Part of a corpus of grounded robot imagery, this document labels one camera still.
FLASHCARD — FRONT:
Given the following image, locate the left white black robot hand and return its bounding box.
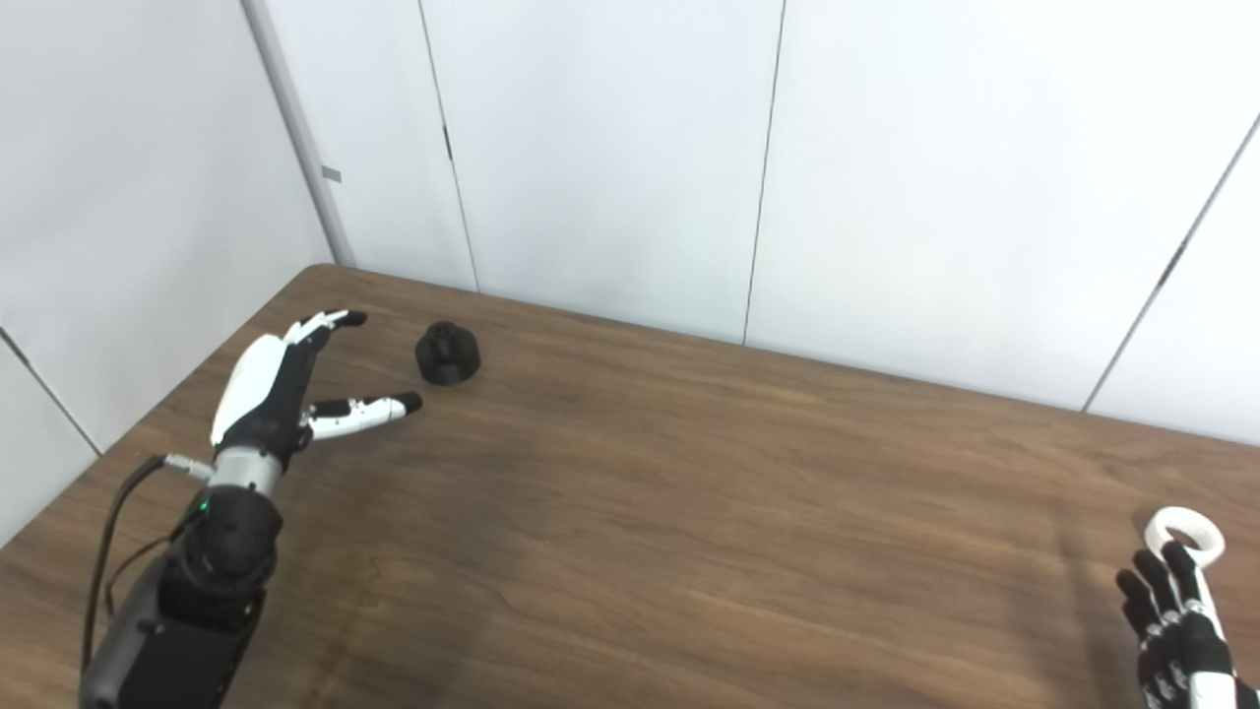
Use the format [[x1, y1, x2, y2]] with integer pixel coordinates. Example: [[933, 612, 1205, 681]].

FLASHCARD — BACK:
[[210, 309, 424, 464]]

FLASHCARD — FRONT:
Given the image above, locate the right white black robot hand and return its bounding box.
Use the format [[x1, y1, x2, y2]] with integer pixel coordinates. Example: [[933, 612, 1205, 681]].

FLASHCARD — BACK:
[[1115, 540, 1260, 709]]

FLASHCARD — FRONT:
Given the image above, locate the white ring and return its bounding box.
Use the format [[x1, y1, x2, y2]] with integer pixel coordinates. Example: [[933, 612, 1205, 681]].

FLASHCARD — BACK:
[[1144, 506, 1227, 569]]

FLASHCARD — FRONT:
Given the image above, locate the round black part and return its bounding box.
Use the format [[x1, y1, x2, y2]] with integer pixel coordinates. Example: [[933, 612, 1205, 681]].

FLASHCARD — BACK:
[[414, 321, 482, 385]]

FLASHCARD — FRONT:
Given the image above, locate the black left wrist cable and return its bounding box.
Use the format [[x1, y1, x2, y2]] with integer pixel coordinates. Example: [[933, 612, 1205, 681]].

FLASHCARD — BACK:
[[81, 453, 214, 680]]

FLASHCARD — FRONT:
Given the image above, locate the grey wall corner strip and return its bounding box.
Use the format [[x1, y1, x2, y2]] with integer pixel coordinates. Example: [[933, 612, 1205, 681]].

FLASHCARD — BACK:
[[241, 0, 357, 269]]

